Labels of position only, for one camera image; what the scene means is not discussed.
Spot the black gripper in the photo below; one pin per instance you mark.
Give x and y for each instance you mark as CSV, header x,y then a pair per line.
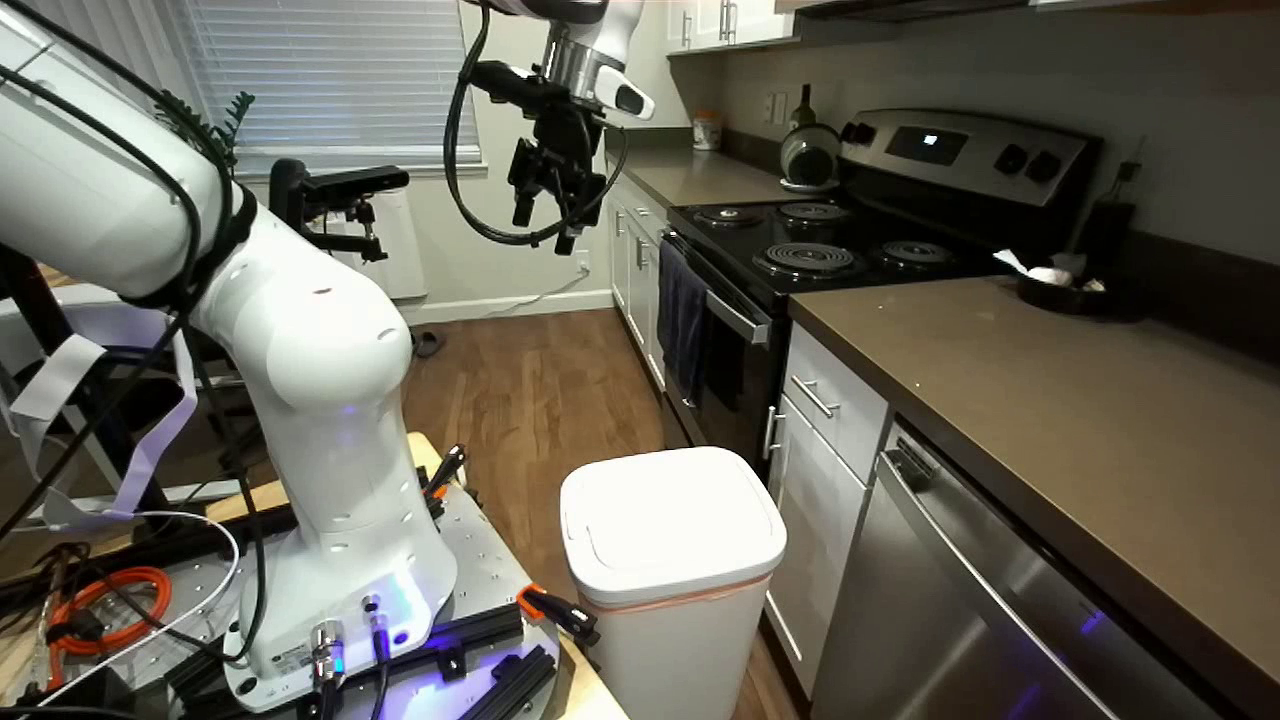
x,y
568,142

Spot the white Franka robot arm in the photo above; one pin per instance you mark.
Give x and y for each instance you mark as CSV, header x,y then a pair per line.
x,y
306,346

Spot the white base cabinet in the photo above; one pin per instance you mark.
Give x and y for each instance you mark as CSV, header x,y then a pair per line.
x,y
641,266

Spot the dark hanging towel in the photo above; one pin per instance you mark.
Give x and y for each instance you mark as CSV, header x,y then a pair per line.
x,y
682,322

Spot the white window blinds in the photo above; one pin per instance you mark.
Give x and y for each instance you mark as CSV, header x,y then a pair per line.
x,y
334,80

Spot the white upper cabinets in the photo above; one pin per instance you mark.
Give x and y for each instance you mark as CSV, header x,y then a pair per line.
x,y
727,22

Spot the dark kettle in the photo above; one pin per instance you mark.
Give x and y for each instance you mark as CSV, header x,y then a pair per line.
x,y
809,154

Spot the black stainless electric stove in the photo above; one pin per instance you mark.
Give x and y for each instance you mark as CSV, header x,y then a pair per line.
x,y
812,252

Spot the robot mounting table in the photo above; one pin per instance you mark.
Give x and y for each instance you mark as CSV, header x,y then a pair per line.
x,y
492,560

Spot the white cabinet with drawer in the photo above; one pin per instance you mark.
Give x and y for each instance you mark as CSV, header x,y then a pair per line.
x,y
822,507

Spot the black bar clamp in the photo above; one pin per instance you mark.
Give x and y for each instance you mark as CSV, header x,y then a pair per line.
x,y
515,674

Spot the black pan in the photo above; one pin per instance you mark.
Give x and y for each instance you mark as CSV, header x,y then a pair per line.
x,y
1080,299

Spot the stainless steel dishwasher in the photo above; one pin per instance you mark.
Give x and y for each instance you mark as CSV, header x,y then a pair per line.
x,y
960,603

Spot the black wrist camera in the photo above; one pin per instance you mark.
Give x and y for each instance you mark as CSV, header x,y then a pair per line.
x,y
501,80

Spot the black camera on stand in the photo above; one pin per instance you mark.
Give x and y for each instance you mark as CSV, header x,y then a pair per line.
x,y
324,189

